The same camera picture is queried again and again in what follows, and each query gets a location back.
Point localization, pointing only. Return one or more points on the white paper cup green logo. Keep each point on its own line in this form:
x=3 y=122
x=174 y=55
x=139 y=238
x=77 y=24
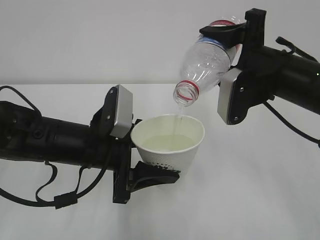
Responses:
x=168 y=141

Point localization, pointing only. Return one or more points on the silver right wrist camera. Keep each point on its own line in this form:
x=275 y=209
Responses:
x=230 y=107

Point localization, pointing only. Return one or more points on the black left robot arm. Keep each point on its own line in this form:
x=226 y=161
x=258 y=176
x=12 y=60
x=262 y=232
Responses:
x=26 y=135

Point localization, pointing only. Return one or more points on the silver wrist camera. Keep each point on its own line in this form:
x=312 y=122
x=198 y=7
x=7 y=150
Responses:
x=230 y=107
x=121 y=112

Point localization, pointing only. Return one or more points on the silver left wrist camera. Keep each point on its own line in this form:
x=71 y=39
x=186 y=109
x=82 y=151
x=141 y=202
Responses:
x=121 y=112

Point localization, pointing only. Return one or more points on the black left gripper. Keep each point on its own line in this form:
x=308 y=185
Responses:
x=114 y=152

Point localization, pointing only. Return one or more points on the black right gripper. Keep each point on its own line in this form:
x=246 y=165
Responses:
x=257 y=65

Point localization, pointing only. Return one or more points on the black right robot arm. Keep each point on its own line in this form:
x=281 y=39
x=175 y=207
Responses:
x=297 y=78

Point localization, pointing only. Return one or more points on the clear water bottle red label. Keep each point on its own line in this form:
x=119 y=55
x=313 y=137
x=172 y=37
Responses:
x=202 y=67

